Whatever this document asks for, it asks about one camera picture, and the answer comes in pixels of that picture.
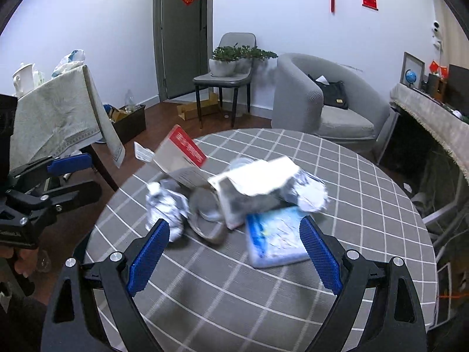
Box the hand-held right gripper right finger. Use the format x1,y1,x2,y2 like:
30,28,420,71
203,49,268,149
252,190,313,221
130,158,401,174
298,214,429,352

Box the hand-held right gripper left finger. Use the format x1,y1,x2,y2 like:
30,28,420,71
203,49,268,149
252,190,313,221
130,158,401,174
41,218,171,352

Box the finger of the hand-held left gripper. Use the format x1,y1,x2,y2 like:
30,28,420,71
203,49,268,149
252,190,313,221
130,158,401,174
3,181,102,243
9,153,93,191

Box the blue tissue packet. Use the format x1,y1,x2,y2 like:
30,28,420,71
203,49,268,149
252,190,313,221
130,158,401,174
245,205,312,269

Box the cardboard tape roll ring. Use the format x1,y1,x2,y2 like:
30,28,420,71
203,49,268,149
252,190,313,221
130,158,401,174
188,187,228,246

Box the white paper ball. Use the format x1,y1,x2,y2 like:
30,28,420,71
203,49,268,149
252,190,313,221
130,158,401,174
293,170,329,212

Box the white tissue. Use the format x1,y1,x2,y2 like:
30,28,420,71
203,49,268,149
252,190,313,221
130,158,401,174
208,156,305,230

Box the red white cardboard box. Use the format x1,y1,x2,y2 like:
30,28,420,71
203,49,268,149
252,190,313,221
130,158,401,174
134,125,209,189

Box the person's left hand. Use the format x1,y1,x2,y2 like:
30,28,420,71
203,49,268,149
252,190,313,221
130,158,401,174
14,247,42,278

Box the dark wooden side table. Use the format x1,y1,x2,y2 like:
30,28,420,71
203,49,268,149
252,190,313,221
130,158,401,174
79,143,118,192

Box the cream patterned table cloth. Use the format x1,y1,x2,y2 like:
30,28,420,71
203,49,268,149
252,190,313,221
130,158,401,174
9,64,126,169

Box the white kettle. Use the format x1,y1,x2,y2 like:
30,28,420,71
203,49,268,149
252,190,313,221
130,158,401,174
13,62,35,98

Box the black storage box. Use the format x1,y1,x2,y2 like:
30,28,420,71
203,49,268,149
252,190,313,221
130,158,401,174
110,104,146,144

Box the grey checkered tablecloth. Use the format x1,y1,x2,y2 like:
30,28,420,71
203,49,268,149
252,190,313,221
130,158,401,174
85,128,439,352

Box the white blue plastic bag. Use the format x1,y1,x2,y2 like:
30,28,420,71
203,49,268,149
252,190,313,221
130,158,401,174
51,49,86,77

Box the clear plastic cup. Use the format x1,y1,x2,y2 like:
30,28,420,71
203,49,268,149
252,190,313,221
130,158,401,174
229,157,255,172

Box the flat brown cardboard box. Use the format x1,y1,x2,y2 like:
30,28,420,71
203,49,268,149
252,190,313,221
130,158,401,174
177,93,220,121

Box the grey armchair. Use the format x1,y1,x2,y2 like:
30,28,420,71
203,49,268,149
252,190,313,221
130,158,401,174
271,53,391,158

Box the grey door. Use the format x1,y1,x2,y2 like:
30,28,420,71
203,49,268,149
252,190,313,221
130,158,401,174
153,0,214,101

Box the black bag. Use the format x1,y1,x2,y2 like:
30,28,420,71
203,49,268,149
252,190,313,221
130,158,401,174
308,74,349,110

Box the cream fringed cloth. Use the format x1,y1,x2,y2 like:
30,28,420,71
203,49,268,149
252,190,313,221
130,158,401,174
389,82,469,186

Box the potted plant white pot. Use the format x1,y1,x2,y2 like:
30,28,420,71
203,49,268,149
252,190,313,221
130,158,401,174
209,46,242,77
234,46,279,74

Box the grey dining chair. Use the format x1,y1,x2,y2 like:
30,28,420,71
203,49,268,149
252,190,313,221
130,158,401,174
193,33,257,129

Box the black monitor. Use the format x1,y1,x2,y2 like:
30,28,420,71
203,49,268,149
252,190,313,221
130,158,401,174
448,64,469,109

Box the small red flags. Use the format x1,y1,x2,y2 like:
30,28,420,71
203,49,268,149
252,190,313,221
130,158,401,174
429,60,448,78

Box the grey picture frame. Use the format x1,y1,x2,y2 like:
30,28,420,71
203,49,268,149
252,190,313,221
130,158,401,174
402,52,426,89

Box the white security camera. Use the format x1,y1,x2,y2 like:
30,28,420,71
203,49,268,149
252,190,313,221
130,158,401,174
429,19,444,48

